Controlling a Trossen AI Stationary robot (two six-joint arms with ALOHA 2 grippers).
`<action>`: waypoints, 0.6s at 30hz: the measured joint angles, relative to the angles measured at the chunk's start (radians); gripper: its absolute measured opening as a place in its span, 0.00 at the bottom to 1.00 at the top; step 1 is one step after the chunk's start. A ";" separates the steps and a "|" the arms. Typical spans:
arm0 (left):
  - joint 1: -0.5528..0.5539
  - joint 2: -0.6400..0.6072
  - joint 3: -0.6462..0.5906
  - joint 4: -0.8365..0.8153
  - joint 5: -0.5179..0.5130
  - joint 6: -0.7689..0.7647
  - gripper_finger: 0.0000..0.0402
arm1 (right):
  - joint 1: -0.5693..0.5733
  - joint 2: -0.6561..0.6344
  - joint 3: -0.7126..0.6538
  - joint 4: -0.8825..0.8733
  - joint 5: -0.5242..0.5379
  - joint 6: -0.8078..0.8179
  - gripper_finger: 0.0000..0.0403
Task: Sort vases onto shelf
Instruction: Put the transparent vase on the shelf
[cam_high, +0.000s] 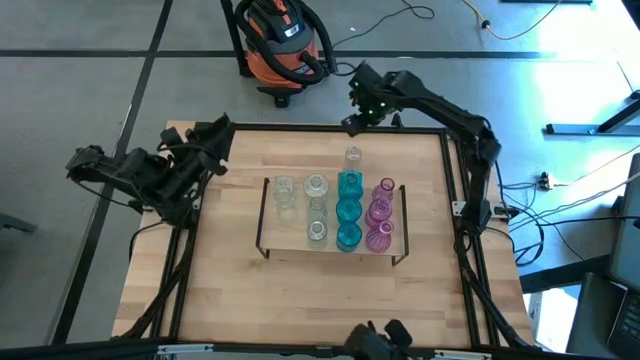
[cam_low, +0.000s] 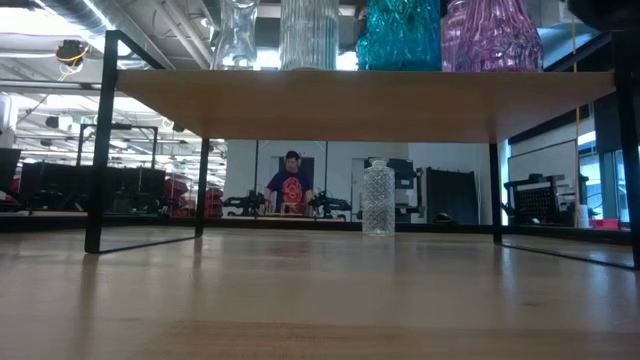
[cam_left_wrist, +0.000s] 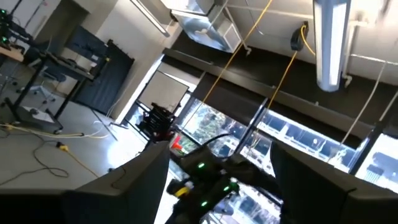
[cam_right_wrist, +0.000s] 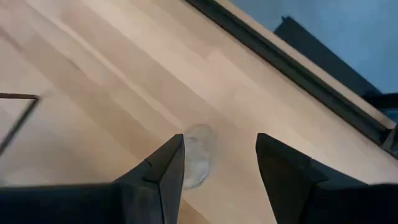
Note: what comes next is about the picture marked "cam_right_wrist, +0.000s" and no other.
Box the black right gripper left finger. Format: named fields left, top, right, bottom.
left=0, top=133, right=187, bottom=224

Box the black table frame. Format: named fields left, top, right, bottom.
left=183, top=0, right=398, bottom=159

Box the clear crosshatched glass bottle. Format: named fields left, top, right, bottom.
left=182, top=123, right=219, bottom=190

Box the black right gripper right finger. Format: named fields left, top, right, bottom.
left=256, top=133, right=398, bottom=224

